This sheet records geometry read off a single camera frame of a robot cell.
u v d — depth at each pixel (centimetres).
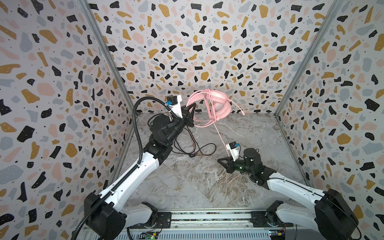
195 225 73
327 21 75
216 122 70
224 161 75
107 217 37
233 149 72
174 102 53
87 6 69
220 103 73
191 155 97
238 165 72
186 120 58
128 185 43
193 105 64
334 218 41
